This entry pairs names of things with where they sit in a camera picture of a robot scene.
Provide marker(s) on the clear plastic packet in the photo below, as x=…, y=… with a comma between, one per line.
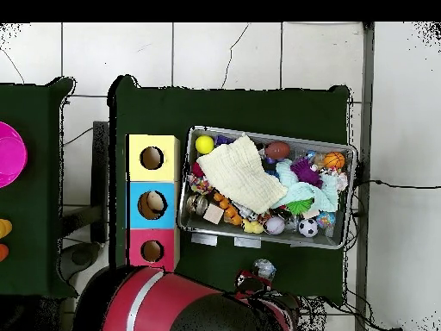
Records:
x=264, y=268

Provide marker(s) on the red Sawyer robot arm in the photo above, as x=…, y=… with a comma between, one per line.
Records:
x=165, y=307

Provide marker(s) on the clear mesh bin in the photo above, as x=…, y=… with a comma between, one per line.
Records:
x=269, y=236

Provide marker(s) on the white ball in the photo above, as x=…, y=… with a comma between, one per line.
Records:
x=275, y=225

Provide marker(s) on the small wooden block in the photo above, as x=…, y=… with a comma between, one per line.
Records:
x=213, y=214

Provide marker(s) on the small soccer ball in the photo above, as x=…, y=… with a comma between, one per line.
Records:
x=308, y=227

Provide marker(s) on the green spiky ball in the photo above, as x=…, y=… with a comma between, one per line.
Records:
x=300, y=205

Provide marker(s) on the cream yellow cloth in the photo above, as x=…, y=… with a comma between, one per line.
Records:
x=240, y=174

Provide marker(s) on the mint green cloth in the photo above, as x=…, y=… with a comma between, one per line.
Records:
x=324, y=193

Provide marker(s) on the purple spiky toy with eyes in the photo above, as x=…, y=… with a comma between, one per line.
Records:
x=305, y=172

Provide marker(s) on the brown toy football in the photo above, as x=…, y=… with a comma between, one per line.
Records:
x=278, y=149

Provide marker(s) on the yellow ball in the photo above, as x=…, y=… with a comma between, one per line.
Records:
x=204, y=144

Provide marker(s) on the orange toy basketball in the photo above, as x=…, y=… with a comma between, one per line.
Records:
x=335, y=160

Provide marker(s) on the dark green side table cloth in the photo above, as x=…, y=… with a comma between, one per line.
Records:
x=31, y=200

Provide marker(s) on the magenta plate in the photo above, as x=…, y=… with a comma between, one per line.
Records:
x=10, y=155

